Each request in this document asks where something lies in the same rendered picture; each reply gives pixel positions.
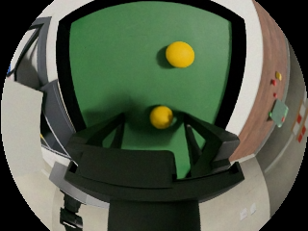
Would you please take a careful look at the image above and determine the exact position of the green tray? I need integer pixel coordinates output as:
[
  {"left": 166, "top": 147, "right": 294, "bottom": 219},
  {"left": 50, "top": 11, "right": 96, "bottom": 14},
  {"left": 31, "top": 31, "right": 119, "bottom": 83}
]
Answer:
[{"left": 56, "top": 0, "right": 246, "bottom": 179}]

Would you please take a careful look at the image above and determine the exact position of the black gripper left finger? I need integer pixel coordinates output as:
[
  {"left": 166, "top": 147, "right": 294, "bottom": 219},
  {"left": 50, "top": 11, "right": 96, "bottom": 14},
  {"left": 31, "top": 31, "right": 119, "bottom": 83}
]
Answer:
[{"left": 69, "top": 113, "right": 125, "bottom": 149}]

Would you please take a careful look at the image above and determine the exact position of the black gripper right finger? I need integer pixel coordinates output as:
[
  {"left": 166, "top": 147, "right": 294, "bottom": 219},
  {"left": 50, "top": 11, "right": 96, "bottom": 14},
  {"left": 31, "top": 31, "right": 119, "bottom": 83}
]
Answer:
[{"left": 184, "top": 113, "right": 241, "bottom": 177}]

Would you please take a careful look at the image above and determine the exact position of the yellow marble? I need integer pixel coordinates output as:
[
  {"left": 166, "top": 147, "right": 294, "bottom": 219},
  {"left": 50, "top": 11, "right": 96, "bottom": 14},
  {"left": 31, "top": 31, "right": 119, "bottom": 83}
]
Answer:
[
  {"left": 166, "top": 41, "right": 194, "bottom": 68},
  {"left": 150, "top": 106, "right": 173, "bottom": 129}
]

